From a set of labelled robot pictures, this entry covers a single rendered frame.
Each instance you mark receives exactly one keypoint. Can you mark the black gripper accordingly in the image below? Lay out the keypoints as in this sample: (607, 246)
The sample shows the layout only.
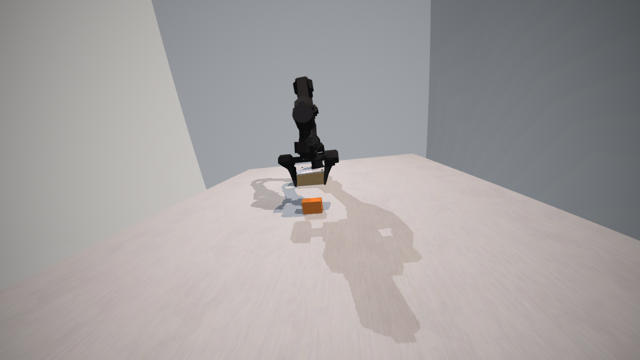
(288, 161)

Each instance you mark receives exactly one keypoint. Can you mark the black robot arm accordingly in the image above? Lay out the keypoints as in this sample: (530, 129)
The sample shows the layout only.
(303, 114)

